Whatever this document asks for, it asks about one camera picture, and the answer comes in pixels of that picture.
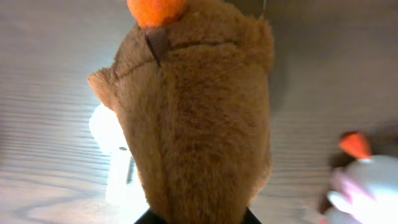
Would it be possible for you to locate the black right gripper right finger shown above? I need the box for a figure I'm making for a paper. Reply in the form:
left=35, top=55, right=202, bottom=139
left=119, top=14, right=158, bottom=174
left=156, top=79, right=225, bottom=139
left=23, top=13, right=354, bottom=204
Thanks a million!
left=242, top=207, right=262, bottom=224

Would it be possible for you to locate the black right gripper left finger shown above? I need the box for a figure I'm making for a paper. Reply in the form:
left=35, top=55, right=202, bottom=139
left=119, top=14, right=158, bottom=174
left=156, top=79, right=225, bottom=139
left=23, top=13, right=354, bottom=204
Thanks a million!
left=134, top=209, right=165, bottom=224

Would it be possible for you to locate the pink white duck toy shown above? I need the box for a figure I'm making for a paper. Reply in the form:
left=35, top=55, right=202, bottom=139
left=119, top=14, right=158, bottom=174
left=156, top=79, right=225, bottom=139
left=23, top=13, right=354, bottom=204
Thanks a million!
left=320, top=131, right=397, bottom=224

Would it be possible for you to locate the brown plush capybara toy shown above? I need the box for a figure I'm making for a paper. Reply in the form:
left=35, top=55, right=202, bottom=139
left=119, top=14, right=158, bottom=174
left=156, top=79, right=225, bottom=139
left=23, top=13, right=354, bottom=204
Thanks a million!
left=88, top=0, right=274, bottom=224

